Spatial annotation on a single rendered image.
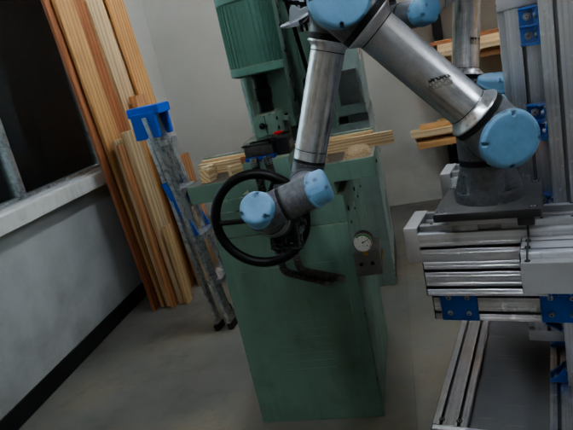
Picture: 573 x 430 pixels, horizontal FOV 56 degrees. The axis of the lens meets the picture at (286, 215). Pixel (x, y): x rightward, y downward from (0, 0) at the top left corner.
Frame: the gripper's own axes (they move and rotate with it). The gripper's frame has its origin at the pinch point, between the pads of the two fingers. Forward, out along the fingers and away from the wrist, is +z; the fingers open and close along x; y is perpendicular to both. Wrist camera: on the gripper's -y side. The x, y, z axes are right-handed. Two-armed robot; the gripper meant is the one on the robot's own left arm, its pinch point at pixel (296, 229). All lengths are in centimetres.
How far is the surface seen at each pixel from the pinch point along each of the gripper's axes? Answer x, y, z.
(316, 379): -10, 42, 51
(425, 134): 43, -96, 205
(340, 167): 11.5, -20.3, 15.6
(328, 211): 5.3, -9.2, 22.0
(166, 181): -82, -52, 86
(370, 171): 20.0, -17.9, 17.0
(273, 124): -8.7, -39.4, 17.9
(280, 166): -4.1, -20.0, 4.8
